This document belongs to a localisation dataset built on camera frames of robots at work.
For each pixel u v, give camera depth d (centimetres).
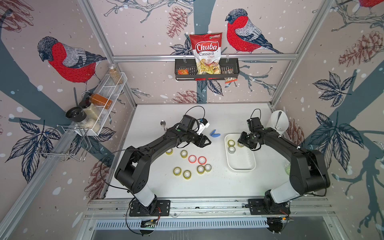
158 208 73
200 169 86
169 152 93
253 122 74
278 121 96
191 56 90
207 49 81
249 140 78
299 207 76
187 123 69
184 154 93
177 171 86
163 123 107
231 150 95
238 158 90
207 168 87
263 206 72
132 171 45
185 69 94
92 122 64
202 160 91
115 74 85
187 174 85
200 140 74
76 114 58
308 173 44
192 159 91
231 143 97
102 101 72
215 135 101
